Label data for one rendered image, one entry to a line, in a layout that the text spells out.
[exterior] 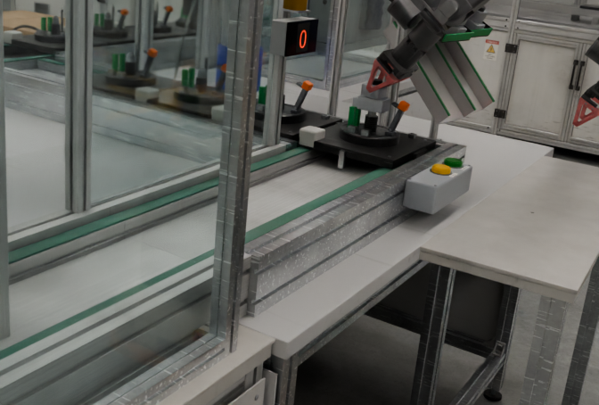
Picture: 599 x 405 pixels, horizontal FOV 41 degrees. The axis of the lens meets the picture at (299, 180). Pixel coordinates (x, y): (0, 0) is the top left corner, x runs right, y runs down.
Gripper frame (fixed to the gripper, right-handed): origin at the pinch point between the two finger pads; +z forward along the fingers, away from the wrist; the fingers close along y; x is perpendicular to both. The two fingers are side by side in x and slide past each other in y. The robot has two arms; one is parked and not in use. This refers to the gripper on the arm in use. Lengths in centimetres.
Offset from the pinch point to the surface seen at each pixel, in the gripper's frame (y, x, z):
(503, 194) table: -18.0, 37.0, 0.9
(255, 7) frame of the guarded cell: 83, 1, -32
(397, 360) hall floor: -71, 59, 93
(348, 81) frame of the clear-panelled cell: -101, -31, 53
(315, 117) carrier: -7.6, -7.1, 21.1
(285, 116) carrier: 4.5, -9.6, 20.6
